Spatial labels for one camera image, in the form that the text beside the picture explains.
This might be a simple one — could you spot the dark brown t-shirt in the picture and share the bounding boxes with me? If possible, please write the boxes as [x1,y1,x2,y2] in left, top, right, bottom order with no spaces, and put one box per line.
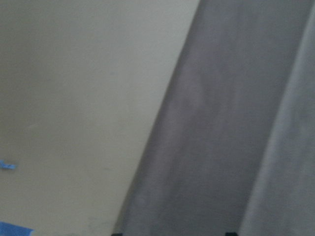
[114,0,315,236]

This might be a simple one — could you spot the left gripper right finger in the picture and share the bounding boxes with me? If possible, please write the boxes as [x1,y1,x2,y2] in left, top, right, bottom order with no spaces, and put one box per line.
[225,232,237,236]

